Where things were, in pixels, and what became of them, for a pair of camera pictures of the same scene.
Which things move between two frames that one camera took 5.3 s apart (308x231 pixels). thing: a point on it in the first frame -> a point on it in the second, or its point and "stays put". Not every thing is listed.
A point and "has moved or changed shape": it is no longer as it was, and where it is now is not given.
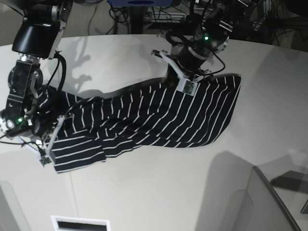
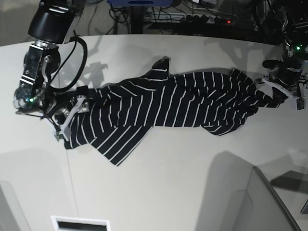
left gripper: [18, 122] -> [60, 107]
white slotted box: [72, 224] stays put
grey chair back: [237, 198] stays put
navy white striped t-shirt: [149, 113] has moved or changed shape
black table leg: [136, 19] stays put
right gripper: [191, 58] -> [288, 73]
